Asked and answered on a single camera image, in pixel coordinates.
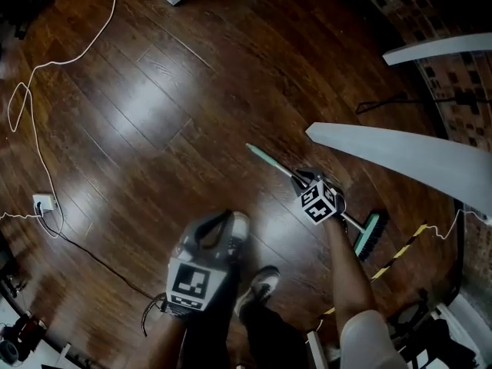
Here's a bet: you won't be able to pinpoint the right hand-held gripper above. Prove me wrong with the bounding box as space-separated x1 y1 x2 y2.
291 167 347 226

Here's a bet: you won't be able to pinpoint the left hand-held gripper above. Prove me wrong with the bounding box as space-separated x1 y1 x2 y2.
164 211 236 317

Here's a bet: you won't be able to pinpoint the green broom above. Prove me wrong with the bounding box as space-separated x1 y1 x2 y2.
245 142 387 263

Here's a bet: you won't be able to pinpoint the person's left forearm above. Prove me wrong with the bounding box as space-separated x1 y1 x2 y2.
151 309 201 369

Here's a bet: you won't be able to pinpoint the person's right forearm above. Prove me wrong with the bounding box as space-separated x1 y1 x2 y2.
325 215 377 324

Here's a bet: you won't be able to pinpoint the person's left shoe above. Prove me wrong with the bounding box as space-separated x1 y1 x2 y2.
229 211 251 253

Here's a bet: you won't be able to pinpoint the person's shoe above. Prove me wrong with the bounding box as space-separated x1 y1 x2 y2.
234 265 281 321
229 211 251 253

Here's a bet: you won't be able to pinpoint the person's right shoe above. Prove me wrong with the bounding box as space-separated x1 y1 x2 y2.
234 265 281 321

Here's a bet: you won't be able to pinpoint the person's black trousers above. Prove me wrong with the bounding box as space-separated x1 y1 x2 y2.
180 305 308 369

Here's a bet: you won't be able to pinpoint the white square table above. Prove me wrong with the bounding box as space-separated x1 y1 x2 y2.
151 0 492 217

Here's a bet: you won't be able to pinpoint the white power strip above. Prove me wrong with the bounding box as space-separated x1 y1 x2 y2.
32 193 59 214

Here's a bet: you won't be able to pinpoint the black office chair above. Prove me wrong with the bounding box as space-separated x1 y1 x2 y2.
387 288 474 364
0 0 68 42

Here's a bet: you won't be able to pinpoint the white desk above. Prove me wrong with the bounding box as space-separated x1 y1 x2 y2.
306 292 492 369

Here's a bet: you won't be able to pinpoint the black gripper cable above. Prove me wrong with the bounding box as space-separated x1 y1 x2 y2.
141 293 167 338

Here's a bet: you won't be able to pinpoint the black floor cable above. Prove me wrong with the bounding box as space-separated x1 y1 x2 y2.
40 209 165 301

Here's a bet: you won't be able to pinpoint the white charger cable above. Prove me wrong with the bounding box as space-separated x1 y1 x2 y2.
424 208 492 241

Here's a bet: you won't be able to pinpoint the black lamp cable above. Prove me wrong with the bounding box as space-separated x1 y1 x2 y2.
354 91 492 115

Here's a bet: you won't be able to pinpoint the thin white cable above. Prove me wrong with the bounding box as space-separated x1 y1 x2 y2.
0 211 44 221

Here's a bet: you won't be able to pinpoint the long white cable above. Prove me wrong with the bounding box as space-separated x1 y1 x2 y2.
7 0 118 240

